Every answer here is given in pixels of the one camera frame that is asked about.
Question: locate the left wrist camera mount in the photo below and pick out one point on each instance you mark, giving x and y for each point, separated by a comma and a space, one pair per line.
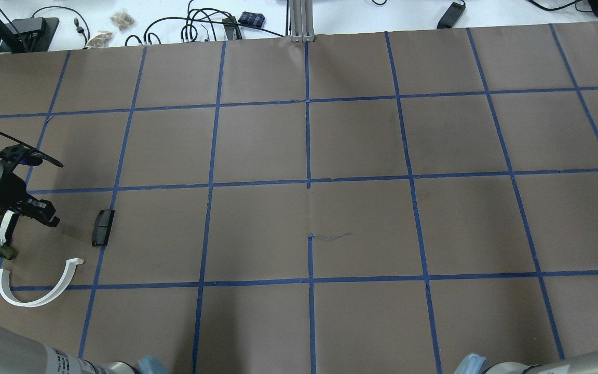
20, 154

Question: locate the aluminium frame post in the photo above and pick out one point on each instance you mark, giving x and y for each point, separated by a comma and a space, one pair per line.
301, 21

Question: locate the small bag of parts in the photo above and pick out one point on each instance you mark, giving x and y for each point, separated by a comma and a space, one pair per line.
122, 20

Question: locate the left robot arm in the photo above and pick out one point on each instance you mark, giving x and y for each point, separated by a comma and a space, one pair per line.
19, 354

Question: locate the black brake pad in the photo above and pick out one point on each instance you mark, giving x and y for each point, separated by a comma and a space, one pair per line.
102, 228

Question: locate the black power brick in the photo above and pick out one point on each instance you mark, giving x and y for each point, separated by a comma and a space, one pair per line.
452, 15

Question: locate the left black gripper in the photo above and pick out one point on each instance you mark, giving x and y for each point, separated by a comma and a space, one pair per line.
4, 190

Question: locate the dark blue patterned box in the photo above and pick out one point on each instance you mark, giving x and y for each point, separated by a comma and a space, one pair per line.
252, 20

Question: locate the white curved plastic clip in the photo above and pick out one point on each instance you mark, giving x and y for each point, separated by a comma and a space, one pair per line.
58, 289

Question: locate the black monitor stand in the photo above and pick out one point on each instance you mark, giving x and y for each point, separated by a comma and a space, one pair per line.
27, 34

